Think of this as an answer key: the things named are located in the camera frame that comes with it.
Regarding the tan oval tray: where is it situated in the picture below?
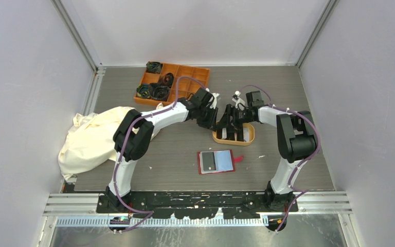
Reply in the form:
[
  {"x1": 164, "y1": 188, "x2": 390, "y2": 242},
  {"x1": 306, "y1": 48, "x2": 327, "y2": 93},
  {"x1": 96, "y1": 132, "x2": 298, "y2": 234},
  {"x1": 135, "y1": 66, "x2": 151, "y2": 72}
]
[{"x1": 212, "y1": 123, "x2": 255, "y2": 146}]

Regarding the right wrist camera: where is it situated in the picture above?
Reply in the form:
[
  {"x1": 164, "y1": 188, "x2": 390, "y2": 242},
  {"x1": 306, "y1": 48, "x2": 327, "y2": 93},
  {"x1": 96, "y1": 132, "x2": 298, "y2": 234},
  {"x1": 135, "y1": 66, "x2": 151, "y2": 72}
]
[{"x1": 232, "y1": 91, "x2": 246, "y2": 110}]

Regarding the large black rolled belt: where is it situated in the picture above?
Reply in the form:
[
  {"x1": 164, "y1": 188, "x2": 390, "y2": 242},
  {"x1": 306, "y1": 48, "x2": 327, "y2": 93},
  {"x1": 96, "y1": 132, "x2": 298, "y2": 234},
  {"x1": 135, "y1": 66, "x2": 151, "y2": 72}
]
[{"x1": 148, "y1": 83, "x2": 171, "y2": 101}]

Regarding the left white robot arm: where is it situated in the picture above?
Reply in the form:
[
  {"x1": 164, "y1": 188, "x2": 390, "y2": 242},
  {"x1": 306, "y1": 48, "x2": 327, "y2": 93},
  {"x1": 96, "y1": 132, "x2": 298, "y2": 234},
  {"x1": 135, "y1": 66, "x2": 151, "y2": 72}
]
[{"x1": 103, "y1": 88, "x2": 220, "y2": 213}]

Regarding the cream cloth bag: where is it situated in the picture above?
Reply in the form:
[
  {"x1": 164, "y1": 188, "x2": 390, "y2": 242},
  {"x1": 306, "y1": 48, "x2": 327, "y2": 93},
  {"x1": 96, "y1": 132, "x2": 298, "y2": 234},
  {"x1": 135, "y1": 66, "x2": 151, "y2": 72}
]
[{"x1": 58, "y1": 107, "x2": 133, "y2": 181}]

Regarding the dark rolled belt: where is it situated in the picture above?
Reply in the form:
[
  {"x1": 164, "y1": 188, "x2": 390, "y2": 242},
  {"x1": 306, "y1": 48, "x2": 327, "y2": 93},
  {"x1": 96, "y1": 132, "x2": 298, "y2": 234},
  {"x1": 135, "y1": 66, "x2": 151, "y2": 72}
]
[
  {"x1": 146, "y1": 61, "x2": 163, "y2": 74},
  {"x1": 158, "y1": 73, "x2": 174, "y2": 87}
]

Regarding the orange compartment organizer tray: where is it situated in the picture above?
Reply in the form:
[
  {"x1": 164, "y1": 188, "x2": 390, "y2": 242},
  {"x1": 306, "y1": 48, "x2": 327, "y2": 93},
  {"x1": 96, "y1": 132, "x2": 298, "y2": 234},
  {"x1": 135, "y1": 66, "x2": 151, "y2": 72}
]
[{"x1": 134, "y1": 62, "x2": 210, "y2": 106}]

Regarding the black card in holder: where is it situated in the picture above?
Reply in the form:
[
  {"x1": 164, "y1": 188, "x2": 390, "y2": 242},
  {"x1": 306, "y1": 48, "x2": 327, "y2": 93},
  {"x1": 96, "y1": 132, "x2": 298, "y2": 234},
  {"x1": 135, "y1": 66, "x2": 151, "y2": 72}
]
[{"x1": 201, "y1": 152, "x2": 216, "y2": 172}]

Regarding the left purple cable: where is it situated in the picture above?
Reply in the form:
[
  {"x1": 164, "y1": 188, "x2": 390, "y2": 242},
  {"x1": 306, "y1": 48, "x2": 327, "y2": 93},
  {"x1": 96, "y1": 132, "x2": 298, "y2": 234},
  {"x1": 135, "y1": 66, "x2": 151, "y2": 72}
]
[{"x1": 110, "y1": 76, "x2": 208, "y2": 233}]

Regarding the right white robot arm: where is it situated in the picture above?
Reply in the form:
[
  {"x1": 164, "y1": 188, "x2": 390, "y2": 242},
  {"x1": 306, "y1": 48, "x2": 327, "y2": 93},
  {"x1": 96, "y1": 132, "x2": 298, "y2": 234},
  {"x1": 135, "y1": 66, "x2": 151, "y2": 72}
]
[{"x1": 216, "y1": 91, "x2": 321, "y2": 211}]

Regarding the purple cable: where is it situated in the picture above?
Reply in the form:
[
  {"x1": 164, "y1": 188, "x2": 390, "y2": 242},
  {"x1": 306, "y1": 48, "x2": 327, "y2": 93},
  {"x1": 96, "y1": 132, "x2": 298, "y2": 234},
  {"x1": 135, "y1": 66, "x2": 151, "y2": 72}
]
[
  {"x1": 110, "y1": 76, "x2": 208, "y2": 233},
  {"x1": 238, "y1": 84, "x2": 321, "y2": 233}
]

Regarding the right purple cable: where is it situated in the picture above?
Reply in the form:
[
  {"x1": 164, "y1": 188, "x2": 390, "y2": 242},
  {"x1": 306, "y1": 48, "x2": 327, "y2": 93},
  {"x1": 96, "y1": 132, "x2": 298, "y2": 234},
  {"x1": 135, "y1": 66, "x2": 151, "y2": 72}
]
[{"x1": 238, "y1": 84, "x2": 321, "y2": 233}]

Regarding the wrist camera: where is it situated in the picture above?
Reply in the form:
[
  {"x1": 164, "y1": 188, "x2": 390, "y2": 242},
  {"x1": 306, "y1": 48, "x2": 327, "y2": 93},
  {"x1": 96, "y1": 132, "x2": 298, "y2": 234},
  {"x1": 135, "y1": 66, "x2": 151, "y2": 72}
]
[
  {"x1": 232, "y1": 91, "x2": 246, "y2": 110},
  {"x1": 204, "y1": 88, "x2": 220, "y2": 109}
]

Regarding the dark rolled belt top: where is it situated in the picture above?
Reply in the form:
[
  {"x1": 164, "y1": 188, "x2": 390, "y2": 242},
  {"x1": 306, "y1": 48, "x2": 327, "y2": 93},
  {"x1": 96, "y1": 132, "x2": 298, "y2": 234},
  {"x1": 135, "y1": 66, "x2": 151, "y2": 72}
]
[{"x1": 146, "y1": 61, "x2": 163, "y2": 74}]

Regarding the red card holder wallet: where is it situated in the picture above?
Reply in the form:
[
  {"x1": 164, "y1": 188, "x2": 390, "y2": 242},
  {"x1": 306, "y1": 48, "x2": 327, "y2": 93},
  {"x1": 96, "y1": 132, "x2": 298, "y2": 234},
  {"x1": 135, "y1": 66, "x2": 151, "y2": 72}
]
[{"x1": 197, "y1": 149, "x2": 244, "y2": 175}]

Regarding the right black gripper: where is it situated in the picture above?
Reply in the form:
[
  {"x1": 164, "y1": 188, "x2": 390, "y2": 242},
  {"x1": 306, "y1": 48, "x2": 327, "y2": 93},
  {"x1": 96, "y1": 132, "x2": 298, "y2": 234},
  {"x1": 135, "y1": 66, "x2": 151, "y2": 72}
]
[{"x1": 216, "y1": 104, "x2": 255, "y2": 133}]

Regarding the green rolled belt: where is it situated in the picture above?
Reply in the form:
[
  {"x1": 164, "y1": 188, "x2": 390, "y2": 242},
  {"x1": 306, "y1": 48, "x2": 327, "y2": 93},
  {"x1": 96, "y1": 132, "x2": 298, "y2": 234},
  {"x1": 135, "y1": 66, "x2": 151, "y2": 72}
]
[{"x1": 136, "y1": 83, "x2": 151, "y2": 99}]

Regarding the dark rolled belt middle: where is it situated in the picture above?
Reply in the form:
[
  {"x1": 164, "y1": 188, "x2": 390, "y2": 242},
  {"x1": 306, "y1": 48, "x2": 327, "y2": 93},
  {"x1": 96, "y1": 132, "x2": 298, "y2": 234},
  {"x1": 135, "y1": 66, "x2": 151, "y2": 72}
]
[{"x1": 158, "y1": 73, "x2": 174, "y2": 87}]

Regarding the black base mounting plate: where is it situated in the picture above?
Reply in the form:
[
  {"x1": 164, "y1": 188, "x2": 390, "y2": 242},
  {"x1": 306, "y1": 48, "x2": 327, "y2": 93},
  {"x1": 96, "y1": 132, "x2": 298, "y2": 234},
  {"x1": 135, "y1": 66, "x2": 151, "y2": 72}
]
[{"x1": 96, "y1": 191, "x2": 298, "y2": 219}]

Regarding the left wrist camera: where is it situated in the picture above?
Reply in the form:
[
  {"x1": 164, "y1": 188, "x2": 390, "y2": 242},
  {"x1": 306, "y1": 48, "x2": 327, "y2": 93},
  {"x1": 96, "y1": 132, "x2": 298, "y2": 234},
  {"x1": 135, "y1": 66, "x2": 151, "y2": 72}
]
[{"x1": 204, "y1": 88, "x2": 220, "y2": 109}]

